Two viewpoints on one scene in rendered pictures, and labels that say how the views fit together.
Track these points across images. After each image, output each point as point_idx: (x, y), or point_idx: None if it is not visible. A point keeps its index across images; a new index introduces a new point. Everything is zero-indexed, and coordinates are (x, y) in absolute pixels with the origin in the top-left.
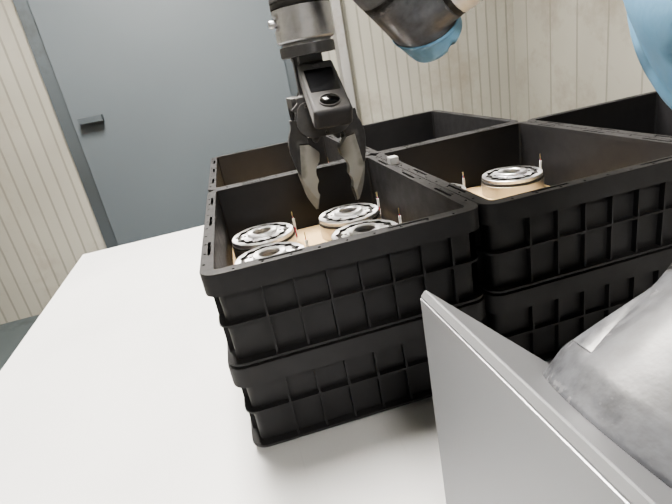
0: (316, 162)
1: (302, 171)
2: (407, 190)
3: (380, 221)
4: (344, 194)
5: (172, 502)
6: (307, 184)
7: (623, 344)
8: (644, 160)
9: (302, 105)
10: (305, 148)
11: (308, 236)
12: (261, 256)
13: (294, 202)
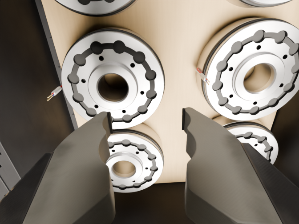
0: (197, 162)
1: (239, 147)
2: (8, 105)
3: (86, 114)
4: (119, 211)
5: None
6: (217, 125)
7: None
8: None
9: None
10: (250, 210)
11: (175, 158)
12: (265, 84)
13: (185, 212)
